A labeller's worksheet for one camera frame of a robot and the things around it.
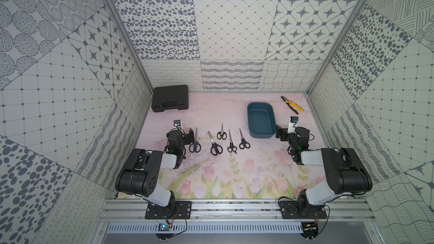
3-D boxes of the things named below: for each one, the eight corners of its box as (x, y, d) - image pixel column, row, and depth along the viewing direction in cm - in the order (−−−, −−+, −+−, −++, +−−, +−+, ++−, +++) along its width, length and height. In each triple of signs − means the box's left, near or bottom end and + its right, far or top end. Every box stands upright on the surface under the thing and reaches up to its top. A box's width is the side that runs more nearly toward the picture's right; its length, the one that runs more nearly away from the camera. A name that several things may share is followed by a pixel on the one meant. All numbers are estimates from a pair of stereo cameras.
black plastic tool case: (152, 113, 111) (149, 107, 106) (157, 92, 124) (154, 86, 119) (188, 110, 113) (187, 104, 108) (189, 90, 126) (188, 84, 121)
